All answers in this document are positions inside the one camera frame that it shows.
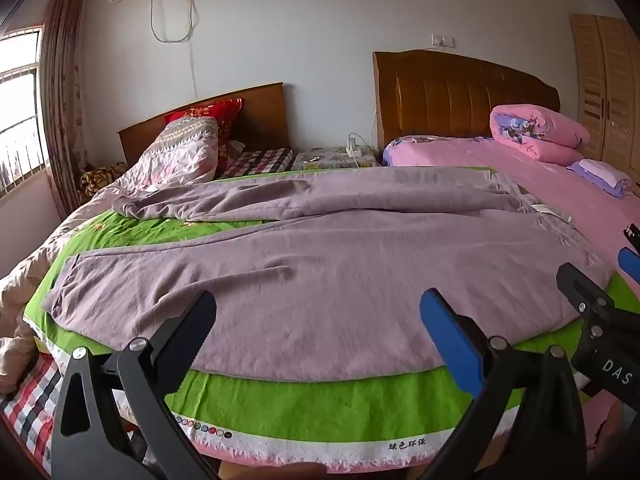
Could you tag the folded pink quilt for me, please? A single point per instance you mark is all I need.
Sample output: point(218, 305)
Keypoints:
point(540, 132)

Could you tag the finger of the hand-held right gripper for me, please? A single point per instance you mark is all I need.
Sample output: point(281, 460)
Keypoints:
point(630, 262)
point(580, 285)

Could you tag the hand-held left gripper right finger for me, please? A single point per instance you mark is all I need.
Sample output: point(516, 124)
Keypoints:
point(450, 340)

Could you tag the patterned nightstand cover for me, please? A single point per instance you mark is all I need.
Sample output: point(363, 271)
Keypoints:
point(325, 160)

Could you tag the pink patterned quilt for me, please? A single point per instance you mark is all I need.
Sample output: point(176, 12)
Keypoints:
point(175, 160)

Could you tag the white power strip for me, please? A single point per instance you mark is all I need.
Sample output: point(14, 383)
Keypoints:
point(354, 150)

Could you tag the green cartoon blanket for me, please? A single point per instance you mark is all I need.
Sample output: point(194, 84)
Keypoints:
point(300, 400)

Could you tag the plain wooden headboard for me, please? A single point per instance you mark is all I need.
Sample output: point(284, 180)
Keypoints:
point(265, 110)

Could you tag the red embroidered pillow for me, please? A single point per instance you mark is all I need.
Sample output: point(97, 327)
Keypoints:
point(225, 115)

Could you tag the tiger pattern blanket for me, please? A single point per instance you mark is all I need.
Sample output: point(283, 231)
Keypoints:
point(97, 180)

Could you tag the white wall switch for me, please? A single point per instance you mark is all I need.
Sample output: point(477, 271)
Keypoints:
point(443, 40)

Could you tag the right wooden headboard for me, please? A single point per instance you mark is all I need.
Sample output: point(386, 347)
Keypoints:
point(450, 100)

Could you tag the purple pants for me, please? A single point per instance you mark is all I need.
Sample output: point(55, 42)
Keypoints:
point(320, 270)

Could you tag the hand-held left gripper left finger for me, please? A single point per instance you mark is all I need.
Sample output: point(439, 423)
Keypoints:
point(195, 316)

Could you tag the pink patterned curtain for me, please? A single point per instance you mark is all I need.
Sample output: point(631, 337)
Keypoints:
point(60, 100)

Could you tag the light wooden wardrobe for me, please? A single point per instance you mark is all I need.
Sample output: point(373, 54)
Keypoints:
point(610, 85)

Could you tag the barred window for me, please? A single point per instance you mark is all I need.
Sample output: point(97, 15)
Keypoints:
point(20, 110)

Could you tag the folded purple white cloth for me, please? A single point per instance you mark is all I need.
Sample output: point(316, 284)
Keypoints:
point(600, 175)

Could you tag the red plaid bedsheet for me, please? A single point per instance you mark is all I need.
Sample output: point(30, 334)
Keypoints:
point(260, 160)

